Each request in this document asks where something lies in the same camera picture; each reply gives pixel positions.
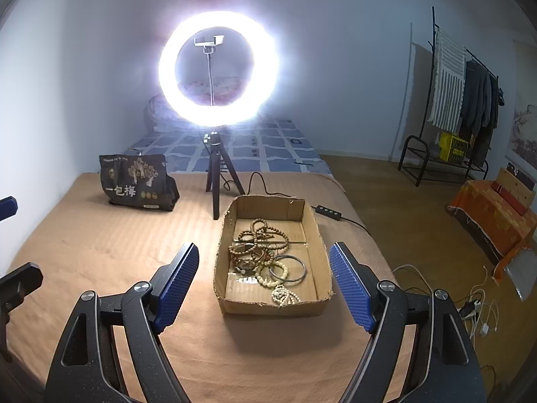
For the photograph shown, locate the cream bead bracelet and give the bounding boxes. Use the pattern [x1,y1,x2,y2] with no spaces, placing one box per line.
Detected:
[254,258,291,288]

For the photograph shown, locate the white ring light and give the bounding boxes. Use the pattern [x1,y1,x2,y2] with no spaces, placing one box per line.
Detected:
[158,6,281,127]

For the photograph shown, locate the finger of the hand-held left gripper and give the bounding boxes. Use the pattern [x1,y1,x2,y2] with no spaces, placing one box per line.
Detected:
[0,262,44,315]
[0,196,18,221]

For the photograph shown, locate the silvery plastic bag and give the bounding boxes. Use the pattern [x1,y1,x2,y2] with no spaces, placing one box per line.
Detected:
[505,248,537,301]

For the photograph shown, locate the black tripod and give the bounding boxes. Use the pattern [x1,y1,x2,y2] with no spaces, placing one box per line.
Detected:
[202,131,246,220]

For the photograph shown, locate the brown bead necklace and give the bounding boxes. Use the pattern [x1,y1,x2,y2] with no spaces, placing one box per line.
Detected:
[229,217,290,261]

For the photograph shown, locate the white cables and power strip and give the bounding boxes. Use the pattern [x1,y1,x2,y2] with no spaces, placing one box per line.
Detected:
[392,264,502,339]

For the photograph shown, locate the phone holder clip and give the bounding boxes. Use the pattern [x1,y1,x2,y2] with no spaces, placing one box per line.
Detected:
[194,34,225,105]

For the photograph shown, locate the red box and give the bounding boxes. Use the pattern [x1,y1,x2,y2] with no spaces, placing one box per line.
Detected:
[492,181,530,216]

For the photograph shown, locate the folded floral quilt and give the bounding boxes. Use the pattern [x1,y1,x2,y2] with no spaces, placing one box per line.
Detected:
[143,73,252,133]

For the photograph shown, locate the striped hanging cloth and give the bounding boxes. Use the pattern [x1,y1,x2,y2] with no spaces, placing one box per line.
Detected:
[427,29,467,129]

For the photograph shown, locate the black printed bag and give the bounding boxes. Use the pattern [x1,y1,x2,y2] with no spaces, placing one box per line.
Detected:
[99,154,180,211]

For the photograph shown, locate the white bead bracelet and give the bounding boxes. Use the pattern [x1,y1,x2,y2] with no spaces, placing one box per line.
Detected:
[271,284,302,306]

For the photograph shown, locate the dark hanging clothes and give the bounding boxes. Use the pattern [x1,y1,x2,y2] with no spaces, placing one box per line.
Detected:
[457,59,504,160]

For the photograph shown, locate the wall poster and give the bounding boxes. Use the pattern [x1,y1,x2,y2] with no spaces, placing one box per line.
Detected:
[505,40,537,164]

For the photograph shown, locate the yellow crate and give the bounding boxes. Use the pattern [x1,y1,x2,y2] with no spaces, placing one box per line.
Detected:
[438,131,470,164]

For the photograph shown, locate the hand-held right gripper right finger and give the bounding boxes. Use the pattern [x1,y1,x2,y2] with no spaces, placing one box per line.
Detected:
[329,242,487,403]

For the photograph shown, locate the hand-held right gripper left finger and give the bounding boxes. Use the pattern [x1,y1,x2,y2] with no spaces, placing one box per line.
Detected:
[44,242,200,403]

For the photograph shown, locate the cardboard piece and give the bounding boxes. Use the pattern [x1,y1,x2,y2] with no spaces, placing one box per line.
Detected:
[496,167,537,208]

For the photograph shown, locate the blue checked bed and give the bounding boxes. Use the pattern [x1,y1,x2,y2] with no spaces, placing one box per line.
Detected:
[126,115,336,175]

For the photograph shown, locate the black clothes rack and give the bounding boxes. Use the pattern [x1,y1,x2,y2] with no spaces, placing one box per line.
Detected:
[398,6,502,187]

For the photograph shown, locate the cardboard box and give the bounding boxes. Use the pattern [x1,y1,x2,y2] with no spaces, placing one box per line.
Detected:
[213,194,334,317]

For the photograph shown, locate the silver bangle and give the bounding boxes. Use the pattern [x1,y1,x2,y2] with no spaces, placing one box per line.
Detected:
[268,255,306,283]

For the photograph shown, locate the black power cable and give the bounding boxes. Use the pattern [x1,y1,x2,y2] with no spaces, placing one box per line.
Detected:
[222,172,370,233]

